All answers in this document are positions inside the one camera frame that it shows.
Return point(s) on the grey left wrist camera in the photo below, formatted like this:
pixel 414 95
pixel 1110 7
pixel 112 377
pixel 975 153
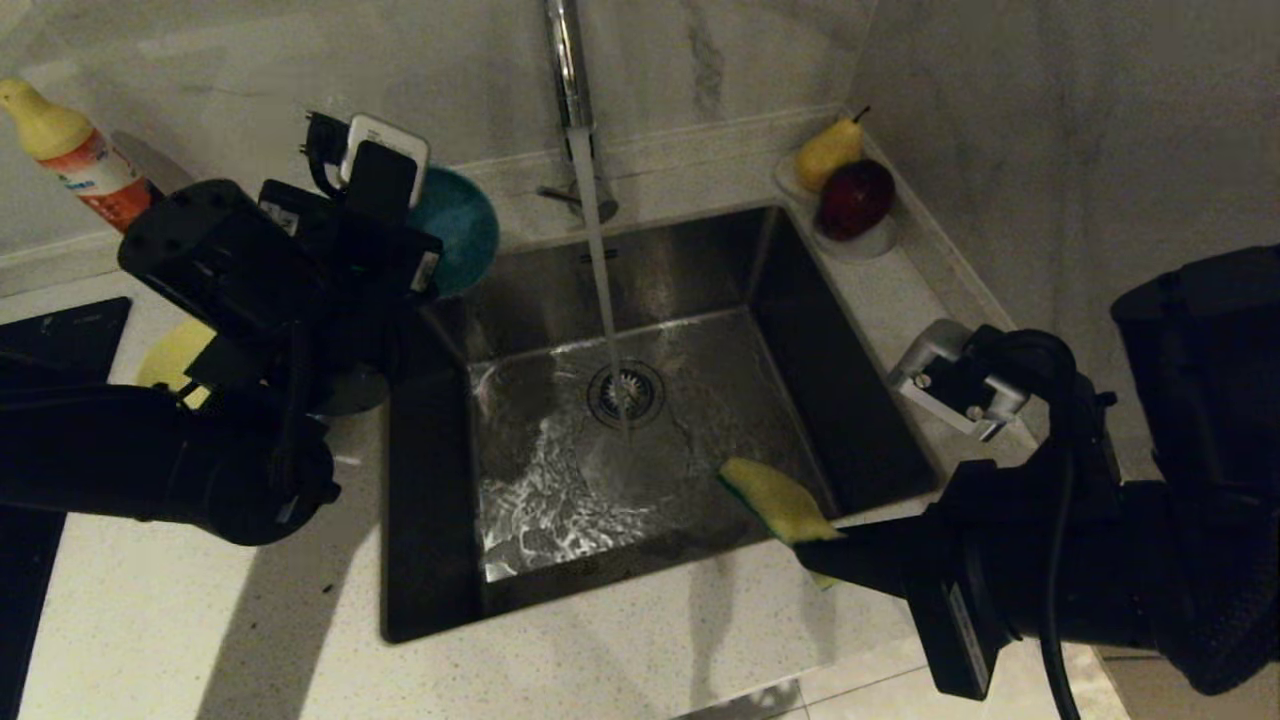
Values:
pixel 380 125

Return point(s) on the chrome faucet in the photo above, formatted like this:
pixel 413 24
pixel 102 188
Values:
pixel 568 70

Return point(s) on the orange-label dish soap bottle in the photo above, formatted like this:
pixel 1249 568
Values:
pixel 70 160

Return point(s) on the metal sink drain strainer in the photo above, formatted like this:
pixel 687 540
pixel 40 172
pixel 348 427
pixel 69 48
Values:
pixel 640 395

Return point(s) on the white fruit dish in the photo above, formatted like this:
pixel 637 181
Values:
pixel 862 251

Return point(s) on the yellow pear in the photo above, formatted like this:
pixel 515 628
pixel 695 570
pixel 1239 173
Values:
pixel 827 156

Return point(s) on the teal plastic bowl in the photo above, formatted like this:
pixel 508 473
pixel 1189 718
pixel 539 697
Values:
pixel 465 230

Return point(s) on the yellow sponge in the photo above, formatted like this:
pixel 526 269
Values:
pixel 780 500

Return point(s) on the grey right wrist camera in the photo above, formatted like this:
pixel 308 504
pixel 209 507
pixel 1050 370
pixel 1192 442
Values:
pixel 935 350

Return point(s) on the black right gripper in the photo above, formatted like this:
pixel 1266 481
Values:
pixel 1030 560

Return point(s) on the light blue plate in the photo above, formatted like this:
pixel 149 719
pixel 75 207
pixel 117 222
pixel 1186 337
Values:
pixel 362 395

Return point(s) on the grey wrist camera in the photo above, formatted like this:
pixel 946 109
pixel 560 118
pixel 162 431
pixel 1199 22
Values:
pixel 380 125
pixel 935 350

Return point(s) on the stainless steel sink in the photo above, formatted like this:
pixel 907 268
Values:
pixel 540 470

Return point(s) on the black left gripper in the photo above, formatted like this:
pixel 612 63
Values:
pixel 370 280

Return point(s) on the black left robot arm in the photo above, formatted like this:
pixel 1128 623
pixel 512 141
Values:
pixel 150 460

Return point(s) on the yellow plastic bowl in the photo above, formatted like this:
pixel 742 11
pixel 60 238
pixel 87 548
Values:
pixel 170 355

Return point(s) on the black induction cooktop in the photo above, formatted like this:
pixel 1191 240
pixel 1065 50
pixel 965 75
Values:
pixel 60 340

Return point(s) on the dark red apple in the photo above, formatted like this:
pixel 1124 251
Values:
pixel 856 200

